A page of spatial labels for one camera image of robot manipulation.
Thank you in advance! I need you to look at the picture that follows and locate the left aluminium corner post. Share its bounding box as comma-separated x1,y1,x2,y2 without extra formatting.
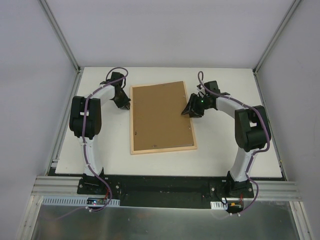
37,0,81,73

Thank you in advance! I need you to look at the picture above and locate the left cable duct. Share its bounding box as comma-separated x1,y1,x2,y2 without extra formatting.
42,196,120,208

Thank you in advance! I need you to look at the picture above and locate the right cable duct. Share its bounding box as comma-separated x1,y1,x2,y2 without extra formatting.
210,201,228,211

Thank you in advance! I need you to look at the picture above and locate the aluminium corner post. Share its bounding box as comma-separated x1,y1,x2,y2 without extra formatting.
37,0,81,73
252,0,303,76

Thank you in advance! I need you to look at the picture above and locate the brown cardboard backing board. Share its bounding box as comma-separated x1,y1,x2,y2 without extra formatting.
131,81,195,152

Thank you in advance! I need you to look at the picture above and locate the right aluminium corner post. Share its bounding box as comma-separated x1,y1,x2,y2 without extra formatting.
252,0,303,76

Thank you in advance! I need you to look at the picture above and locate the light wooden picture frame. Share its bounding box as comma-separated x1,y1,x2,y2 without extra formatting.
129,80,198,156

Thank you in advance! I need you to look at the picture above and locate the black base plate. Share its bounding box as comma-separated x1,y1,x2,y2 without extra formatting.
77,175,254,209

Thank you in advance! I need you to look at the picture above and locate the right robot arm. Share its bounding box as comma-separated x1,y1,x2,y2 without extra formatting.
181,81,271,198

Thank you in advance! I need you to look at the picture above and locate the cable duct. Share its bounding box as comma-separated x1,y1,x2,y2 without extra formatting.
42,196,120,208
210,201,228,211

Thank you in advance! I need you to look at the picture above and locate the aluminium front rail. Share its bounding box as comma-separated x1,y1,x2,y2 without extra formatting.
31,175,302,202

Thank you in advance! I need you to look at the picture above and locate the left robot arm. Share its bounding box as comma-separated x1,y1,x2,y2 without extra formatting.
69,67,131,195

